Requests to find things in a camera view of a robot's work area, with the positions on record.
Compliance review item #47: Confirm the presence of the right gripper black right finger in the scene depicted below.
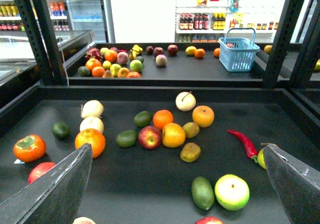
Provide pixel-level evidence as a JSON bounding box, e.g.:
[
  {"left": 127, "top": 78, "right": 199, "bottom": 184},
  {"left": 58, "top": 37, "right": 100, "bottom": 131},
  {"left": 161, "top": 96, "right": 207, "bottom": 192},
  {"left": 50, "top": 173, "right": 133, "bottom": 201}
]
[{"left": 263, "top": 143, "right": 320, "bottom": 224}]

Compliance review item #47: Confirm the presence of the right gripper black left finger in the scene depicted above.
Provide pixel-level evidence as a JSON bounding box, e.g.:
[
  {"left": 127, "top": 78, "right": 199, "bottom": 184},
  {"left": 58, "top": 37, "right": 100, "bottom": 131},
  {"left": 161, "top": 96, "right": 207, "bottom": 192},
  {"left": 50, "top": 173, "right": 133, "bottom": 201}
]
[{"left": 0, "top": 144, "right": 93, "bottom": 224}]

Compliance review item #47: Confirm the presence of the small blue basket far shelf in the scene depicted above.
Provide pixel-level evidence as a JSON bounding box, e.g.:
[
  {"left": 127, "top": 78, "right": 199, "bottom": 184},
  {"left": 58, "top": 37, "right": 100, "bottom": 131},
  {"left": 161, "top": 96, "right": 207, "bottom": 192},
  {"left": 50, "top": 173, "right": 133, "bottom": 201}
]
[{"left": 218, "top": 27, "right": 260, "bottom": 72}]

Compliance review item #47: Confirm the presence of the far white retail shelf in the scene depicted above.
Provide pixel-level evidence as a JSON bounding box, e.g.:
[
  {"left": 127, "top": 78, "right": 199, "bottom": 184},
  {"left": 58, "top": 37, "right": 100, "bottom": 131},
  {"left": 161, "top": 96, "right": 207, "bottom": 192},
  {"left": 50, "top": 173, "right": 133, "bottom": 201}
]
[{"left": 174, "top": 0, "right": 285, "bottom": 43}]

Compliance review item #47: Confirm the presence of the red pomegranate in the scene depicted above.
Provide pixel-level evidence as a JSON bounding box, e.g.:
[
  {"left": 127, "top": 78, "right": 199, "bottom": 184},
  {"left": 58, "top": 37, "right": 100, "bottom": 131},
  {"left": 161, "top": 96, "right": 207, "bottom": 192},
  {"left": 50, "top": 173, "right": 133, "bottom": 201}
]
[{"left": 28, "top": 162, "right": 56, "bottom": 184}]

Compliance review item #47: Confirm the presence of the pink peach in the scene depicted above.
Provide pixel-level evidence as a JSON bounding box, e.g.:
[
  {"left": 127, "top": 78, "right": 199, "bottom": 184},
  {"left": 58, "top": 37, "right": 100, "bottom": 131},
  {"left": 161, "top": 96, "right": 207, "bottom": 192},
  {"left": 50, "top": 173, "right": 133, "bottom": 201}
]
[{"left": 72, "top": 216, "right": 96, "bottom": 224}]

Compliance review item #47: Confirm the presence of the yellow pear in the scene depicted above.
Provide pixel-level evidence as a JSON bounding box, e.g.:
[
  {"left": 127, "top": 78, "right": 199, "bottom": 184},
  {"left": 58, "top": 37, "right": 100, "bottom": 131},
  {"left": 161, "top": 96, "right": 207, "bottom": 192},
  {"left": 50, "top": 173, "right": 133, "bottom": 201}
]
[{"left": 257, "top": 142, "right": 278, "bottom": 170}]

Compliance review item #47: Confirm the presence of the orange persimmon with green calyx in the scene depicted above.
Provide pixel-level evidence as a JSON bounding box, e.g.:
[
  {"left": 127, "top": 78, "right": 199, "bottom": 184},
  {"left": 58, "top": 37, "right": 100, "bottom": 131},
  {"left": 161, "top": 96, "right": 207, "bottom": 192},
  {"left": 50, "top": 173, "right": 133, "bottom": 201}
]
[{"left": 13, "top": 134, "right": 47, "bottom": 163}]

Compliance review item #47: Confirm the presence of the red chili pepper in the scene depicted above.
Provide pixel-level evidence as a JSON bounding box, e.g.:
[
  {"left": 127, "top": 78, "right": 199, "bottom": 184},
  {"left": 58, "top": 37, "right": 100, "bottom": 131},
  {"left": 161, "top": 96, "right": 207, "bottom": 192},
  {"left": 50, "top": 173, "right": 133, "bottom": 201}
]
[{"left": 227, "top": 129, "right": 258, "bottom": 163}]

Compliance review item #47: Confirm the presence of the green apple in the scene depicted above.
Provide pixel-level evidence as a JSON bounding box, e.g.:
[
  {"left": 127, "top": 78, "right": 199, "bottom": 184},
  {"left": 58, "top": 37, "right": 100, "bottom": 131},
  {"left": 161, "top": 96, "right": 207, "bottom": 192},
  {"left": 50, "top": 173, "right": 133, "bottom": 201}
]
[{"left": 214, "top": 174, "right": 250, "bottom": 212}]

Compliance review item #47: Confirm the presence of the dark green lime far left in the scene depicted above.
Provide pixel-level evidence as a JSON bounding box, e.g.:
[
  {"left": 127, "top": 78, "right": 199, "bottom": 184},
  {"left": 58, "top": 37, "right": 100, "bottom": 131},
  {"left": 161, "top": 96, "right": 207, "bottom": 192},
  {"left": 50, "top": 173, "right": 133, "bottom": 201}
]
[{"left": 51, "top": 121, "right": 70, "bottom": 140}]

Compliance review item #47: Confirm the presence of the large orange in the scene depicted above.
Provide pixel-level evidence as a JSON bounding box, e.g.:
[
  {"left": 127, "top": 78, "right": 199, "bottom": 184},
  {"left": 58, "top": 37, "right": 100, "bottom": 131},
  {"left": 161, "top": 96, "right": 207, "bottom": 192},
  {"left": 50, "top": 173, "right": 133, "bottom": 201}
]
[{"left": 74, "top": 128, "right": 106, "bottom": 159}]

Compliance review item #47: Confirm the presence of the green avocado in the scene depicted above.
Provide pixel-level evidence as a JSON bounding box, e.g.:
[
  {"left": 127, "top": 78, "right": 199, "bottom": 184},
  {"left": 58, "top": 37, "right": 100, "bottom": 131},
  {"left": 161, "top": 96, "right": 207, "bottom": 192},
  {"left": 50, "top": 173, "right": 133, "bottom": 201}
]
[
  {"left": 133, "top": 110, "right": 153, "bottom": 128},
  {"left": 115, "top": 130, "right": 138, "bottom": 148},
  {"left": 191, "top": 176, "right": 215, "bottom": 211}
]

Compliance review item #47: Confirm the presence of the green avocado near front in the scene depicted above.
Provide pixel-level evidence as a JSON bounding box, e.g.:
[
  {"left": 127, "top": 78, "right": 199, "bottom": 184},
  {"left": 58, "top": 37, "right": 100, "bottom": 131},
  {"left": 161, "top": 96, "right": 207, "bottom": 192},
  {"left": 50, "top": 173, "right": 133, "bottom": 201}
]
[{"left": 191, "top": 176, "right": 215, "bottom": 211}]

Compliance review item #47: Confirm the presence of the red yellow apple front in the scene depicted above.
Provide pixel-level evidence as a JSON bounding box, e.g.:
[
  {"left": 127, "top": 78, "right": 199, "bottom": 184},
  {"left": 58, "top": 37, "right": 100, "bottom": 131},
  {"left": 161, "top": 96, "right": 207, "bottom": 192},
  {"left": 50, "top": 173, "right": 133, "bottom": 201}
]
[{"left": 195, "top": 216, "right": 224, "bottom": 224}]

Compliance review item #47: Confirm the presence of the red apple centre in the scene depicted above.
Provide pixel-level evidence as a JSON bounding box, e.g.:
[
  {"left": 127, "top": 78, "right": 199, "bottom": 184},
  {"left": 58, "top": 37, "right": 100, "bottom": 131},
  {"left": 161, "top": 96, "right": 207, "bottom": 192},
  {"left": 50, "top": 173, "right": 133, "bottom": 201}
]
[{"left": 138, "top": 125, "right": 162, "bottom": 150}]

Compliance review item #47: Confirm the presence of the brown kiwi front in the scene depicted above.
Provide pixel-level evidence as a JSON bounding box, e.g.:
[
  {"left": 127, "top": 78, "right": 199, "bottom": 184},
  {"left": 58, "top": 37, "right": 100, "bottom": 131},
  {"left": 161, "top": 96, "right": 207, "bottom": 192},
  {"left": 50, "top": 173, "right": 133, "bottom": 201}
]
[{"left": 180, "top": 142, "right": 201, "bottom": 163}]

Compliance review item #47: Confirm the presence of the brown kiwi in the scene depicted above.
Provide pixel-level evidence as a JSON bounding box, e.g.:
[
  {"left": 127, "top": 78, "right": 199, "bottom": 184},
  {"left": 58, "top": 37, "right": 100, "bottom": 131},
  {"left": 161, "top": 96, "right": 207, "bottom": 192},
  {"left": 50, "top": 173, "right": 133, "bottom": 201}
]
[
  {"left": 182, "top": 122, "right": 200, "bottom": 139},
  {"left": 180, "top": 142, "right": 201, "bottom": 163}
]

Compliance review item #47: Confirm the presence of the golden round pear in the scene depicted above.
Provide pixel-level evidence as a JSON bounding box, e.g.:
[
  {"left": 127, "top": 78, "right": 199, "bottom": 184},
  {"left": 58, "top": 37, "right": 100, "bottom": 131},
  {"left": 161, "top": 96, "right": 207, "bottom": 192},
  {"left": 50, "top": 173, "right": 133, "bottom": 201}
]
[{"left": 192, "top": 105, "right": 215, "bottom": 128}]

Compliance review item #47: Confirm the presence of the green avocado rear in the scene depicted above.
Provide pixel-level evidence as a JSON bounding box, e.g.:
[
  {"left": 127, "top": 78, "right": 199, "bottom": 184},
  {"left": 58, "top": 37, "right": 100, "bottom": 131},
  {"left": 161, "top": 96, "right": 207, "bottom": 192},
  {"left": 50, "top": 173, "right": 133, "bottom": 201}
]
[{"left": 133, "top": 110, "right": 153, "bottom": 128}]

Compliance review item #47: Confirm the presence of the brown kiwi rear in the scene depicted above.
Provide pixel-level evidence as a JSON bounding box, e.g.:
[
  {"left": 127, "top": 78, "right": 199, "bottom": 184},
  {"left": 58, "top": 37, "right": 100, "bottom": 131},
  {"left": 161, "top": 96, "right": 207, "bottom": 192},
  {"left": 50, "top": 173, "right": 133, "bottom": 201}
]
[{"left": 182, "top": 122, "right": 200, "bottom": 139}]

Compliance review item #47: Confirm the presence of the small tangerine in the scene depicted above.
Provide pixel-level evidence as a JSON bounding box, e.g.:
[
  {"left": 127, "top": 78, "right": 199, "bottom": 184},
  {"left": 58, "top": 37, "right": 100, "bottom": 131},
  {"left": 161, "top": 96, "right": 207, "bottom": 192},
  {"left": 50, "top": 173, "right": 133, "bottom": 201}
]
[{"left": 152, "top": 109, "right": 174, "bottom": 131}]

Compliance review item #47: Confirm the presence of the yellow orange fruit centre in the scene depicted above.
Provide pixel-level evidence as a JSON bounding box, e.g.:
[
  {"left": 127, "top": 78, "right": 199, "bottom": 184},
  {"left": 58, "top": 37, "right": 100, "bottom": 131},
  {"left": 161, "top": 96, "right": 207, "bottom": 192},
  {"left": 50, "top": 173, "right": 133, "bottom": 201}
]
[{"left": 162, "top": 122, "right": 186, "bottom": 149}]

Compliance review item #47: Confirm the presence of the white pear with stem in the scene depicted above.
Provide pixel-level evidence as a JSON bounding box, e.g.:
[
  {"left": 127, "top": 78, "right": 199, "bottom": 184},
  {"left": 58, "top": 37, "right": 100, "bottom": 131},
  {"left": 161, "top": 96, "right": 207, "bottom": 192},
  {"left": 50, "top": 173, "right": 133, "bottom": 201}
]
[{"left": 175, "top": 91, "right": 196, "bottom": 112}]

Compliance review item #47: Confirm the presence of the black shelf upright post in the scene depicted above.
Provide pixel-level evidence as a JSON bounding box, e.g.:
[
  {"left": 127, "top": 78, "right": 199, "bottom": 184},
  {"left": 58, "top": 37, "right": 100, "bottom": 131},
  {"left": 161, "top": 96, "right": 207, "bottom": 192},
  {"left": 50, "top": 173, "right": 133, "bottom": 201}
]
[{"left": 262, "top": 0, "right": 305, "bottom": 89}]

